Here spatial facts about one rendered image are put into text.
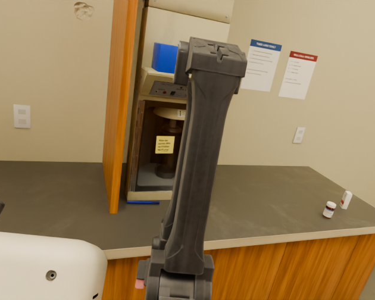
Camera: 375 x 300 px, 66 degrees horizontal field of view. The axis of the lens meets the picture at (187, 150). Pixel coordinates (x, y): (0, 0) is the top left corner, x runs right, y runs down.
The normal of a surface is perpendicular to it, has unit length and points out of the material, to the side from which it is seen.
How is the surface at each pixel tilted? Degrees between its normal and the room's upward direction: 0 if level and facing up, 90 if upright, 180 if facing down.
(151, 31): 90
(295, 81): 90
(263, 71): 90
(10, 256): 40
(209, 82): 81
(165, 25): 90
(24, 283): 47
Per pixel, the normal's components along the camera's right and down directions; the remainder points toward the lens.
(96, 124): 0.32, 0.38
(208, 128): 0.08, 0.20
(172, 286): 0.16, -0.48
